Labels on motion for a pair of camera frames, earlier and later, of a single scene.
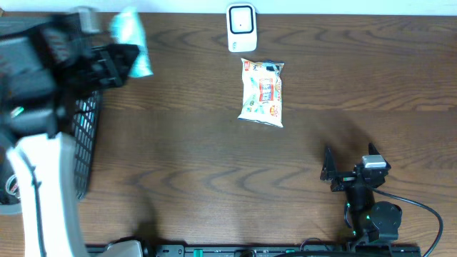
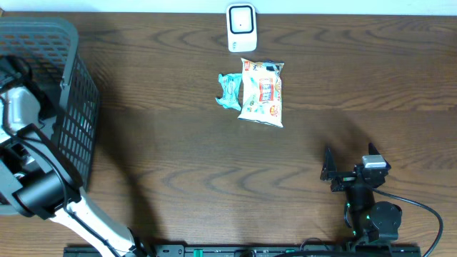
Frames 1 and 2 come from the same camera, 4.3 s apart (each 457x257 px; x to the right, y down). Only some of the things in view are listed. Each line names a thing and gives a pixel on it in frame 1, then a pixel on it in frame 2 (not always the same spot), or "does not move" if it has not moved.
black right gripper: (344, 179) does not move
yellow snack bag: (262, 92) does not move
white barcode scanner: (241, 27) does not move
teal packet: (126, 28) → (231, 85)
